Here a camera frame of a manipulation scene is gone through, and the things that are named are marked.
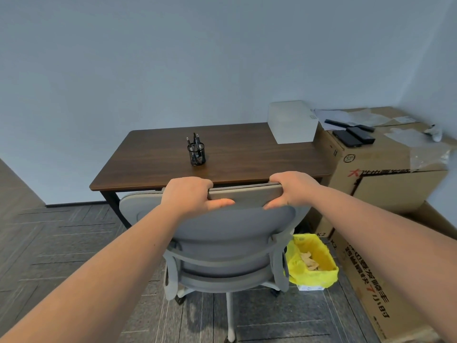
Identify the person's right hand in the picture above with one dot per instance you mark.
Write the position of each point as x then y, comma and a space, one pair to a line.
298, 189

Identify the person's left hand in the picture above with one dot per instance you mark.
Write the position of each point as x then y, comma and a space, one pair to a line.
184, 196

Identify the person's right thumb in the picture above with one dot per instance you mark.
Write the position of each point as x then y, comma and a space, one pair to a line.
274, 204

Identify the person's left thumb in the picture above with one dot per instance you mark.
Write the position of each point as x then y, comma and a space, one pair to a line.
221, 203

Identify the grey office chair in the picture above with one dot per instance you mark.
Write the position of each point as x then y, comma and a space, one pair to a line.
228, 239

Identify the person's right forearm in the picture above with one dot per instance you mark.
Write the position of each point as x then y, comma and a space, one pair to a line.
385, 239

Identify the person's left forearm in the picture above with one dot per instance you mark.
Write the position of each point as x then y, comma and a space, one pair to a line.
96, 278

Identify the black mesh pen holder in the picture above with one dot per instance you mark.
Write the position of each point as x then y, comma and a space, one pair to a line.
196, 155

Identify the crumpled paper scraps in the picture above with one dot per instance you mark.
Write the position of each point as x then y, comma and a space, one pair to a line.
310, 261

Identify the translucent white plastic box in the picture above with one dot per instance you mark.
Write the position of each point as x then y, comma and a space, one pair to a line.
292, 123

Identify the yellow trash bag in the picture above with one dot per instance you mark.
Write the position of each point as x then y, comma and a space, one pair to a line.
321, 275

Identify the white trash bin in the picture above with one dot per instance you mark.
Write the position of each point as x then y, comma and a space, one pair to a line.
310, 287

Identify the long black remote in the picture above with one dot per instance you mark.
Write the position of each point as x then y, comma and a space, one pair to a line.
339, 123

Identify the black metal desk leg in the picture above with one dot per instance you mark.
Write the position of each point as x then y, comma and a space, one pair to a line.
116, 207

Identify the white paper sheets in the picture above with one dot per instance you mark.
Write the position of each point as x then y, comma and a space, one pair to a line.
330, 114

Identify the black rectangular device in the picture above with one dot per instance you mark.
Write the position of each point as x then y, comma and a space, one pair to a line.
361, 134

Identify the large brown cardboard box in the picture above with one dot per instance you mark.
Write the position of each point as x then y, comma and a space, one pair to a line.
385, 175

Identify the clear plastic bag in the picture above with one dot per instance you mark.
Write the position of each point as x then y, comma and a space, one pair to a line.
371, 117

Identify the printed brown cardboard box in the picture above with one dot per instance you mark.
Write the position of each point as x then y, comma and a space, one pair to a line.
378, 310

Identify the white paper label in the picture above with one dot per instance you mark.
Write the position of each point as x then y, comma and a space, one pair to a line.
404, 119

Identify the crumpled clear plastic film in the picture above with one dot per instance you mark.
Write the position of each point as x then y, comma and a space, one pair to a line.
425, 148

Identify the small white controller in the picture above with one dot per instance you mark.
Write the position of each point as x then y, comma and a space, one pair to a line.
435, 132

